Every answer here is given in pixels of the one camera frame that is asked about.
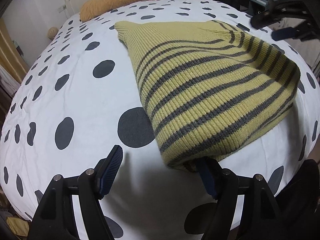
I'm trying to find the white polka dot bed cover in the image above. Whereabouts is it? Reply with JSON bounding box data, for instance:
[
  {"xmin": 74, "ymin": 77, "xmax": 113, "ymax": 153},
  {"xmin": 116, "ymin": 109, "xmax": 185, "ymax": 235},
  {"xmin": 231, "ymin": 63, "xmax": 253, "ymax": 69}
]
[{"xmin": 0, "ymin": 0, "xmax": 320, "ymax": 240}]

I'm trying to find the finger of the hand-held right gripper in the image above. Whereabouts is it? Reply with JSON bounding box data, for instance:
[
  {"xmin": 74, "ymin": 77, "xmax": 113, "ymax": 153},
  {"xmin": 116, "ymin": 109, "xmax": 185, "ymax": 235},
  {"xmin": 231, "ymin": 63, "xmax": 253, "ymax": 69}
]
[
  {"xmin": 251, "ymin": 12, "xmax": 284, "ymax": 29},
  {"xmin": 272, "ymin": 28, "xmax": 303, "ymax": 41}
]

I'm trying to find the orange knit pillow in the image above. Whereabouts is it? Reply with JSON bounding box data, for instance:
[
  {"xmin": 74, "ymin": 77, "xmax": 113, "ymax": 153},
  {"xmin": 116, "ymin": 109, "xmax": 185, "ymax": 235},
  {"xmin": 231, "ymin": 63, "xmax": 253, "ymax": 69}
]
[{"xmin": 79, "ymin": 0, "xmax": 171, "ymax": 22}]

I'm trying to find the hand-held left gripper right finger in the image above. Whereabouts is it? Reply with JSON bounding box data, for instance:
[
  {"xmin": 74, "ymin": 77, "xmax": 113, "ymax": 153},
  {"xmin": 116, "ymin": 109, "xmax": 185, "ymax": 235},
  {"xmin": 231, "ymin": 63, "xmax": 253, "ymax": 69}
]
[{"xmin": 195, "ymin": 158, "xmax": 283, "ymax": 240}]

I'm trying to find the yellow striped knit sweater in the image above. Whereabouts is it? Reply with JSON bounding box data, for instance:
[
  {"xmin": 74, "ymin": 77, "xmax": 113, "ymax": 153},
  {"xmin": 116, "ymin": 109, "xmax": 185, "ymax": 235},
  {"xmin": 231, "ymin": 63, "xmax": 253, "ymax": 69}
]
[{"xmin": 114, "ymin": 19, "xmax": 301, "ymax": 173}]

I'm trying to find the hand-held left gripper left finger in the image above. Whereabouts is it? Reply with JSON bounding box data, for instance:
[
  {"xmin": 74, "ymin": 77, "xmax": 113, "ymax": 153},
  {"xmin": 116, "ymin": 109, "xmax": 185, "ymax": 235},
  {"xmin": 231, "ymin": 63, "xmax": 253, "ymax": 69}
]
[{"xmin": 27, "ymin": 145, "xmax": 124, "ymax": 240}]

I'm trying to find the white radiator pipe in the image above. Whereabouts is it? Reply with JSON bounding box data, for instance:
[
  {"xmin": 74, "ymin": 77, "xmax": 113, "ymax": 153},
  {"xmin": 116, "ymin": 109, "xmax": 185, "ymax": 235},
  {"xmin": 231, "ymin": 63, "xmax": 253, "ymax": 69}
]
[{"xmin": 61, "ymin": 0, "xmax": 73, "ymax": 13}]

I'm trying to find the gold curtain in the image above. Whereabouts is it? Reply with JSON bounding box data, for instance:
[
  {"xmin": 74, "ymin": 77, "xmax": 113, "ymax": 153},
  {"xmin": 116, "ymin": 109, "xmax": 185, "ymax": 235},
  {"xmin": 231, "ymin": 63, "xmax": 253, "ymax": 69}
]
[{"xmin": 0, "ymin": 17, "xmax": 31, "ymax": 87}]

